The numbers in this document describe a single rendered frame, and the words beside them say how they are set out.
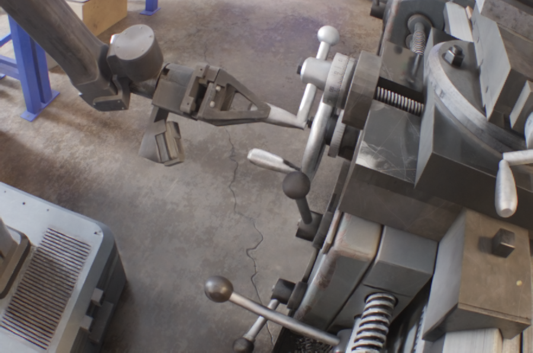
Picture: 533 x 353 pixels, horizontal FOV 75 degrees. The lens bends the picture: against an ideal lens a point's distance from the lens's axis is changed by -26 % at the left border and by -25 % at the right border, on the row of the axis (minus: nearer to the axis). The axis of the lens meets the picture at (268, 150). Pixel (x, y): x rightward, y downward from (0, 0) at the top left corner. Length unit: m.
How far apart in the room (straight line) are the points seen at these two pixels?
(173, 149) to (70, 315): 0.59
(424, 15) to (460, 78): 0.73
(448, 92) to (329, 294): 0.29
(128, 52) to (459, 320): 0.48
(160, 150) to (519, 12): 0.50
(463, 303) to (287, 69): 1.88
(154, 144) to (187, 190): 0.97
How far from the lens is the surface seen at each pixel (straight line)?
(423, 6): 1.23
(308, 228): 0.63
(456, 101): 0.49
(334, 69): 0.55
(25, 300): 1.10
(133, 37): 0.56
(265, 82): 2.05
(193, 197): 1.53
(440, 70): 0.52
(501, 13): 0.51
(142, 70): 0.56
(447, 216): 0.49
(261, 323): 0.67
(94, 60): 0.58
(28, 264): 1.14
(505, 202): 0.33
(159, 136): 0.59
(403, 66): 0.65
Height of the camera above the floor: 1.18
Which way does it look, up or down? 43 degrees down
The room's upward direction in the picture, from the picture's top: 10 degrees clockwise
